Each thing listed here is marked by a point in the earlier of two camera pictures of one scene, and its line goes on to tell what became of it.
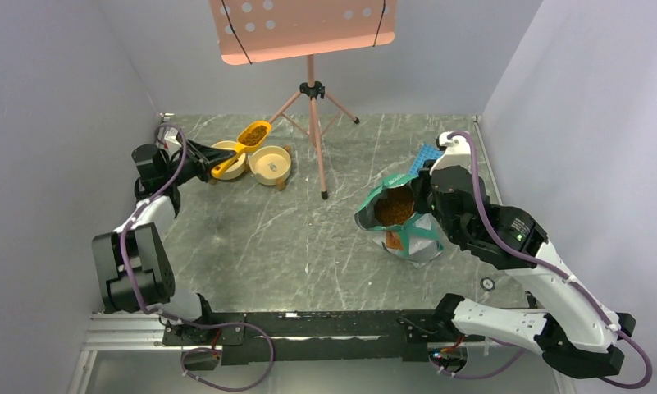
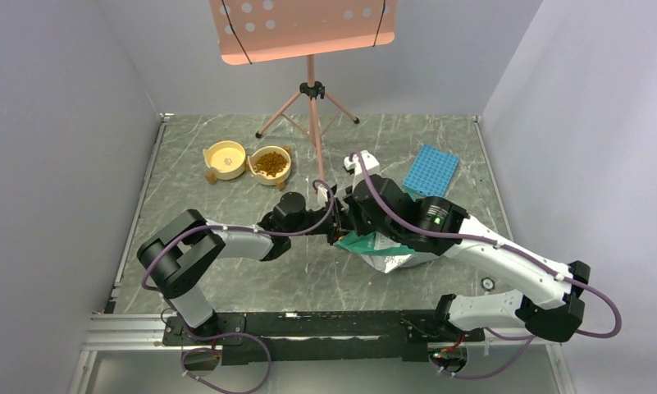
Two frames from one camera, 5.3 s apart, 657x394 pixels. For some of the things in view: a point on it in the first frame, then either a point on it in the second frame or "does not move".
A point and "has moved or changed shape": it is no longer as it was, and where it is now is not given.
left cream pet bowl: [238, 167] does not move
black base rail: [306, 336] does not move
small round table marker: [487, 284] does not move
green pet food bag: [414, 240] has moved or changed shape
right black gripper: [421, 185] to [361, 226]
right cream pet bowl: [267, 163] does not move
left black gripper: [203, 157] to [334, 221]
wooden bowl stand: [280, 184] does not move
